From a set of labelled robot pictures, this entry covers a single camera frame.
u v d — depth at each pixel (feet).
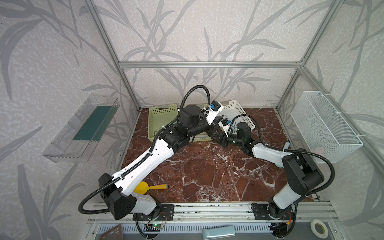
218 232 2.12
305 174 1.50
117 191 1.25
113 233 2.25
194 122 1.67
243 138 2.30
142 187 2.66
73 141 2.09
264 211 2.41
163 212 2.38
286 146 3.16
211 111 1.78
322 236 2.21
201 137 3.52
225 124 2.49
